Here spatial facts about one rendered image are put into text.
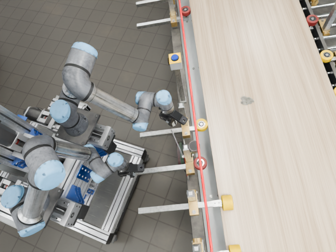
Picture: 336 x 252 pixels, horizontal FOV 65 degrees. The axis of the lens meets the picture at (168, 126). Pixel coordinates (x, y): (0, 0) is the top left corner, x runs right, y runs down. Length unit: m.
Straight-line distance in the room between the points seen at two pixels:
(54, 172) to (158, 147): 1.65
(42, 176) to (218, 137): 1.02
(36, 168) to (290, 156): 1.32
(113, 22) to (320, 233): 3.16
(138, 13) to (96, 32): 0.59
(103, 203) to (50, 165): 1.37
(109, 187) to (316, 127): 1.68
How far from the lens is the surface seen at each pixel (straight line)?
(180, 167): 1.66
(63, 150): 1.33
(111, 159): 1.43
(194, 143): 1.44
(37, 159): 1.15
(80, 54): 1.24
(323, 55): 2.08
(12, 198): 1.54
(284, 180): 1.65
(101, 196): 2.46
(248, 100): 1.77
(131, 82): 3.07
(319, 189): 1.69
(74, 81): 1.20
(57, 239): 2.83
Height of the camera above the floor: 2.46
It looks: 65 degrees down
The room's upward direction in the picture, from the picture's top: 21 degrees counter-clockwise
